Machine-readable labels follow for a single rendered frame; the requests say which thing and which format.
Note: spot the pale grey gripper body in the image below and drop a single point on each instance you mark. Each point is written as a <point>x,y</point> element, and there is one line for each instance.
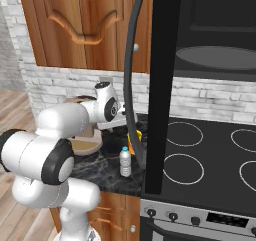
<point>111,124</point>

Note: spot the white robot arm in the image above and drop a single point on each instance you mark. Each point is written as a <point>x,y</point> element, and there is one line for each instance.
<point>50,158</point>

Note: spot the yellow orange food item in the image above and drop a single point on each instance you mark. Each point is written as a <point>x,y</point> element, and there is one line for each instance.
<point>132,145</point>

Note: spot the black microwave door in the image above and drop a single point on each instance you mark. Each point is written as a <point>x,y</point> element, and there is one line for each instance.
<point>164,85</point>

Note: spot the wooden base cupboard door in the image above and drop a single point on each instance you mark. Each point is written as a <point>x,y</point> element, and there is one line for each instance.
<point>113,218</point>

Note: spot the grey microwave turntable plate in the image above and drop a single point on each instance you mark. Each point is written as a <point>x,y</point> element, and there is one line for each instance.
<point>216,57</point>

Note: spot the black microwave oven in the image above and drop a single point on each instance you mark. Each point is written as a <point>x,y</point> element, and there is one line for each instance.
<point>216,25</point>

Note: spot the clear water bottle blue cap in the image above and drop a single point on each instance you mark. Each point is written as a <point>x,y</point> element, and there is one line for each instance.
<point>125,163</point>

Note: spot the black oven knob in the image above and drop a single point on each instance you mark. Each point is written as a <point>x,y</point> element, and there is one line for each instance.
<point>173,216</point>
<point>195,221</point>
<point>254,231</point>
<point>151,213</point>

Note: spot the black hob with steel oven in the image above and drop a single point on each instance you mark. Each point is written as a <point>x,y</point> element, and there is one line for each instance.
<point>206,171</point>

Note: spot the silver base cupboard knob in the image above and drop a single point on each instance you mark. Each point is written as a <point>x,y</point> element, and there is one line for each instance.
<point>133,228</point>

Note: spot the wooden wall cupboard door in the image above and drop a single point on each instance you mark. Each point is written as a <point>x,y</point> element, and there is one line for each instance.
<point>66,25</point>

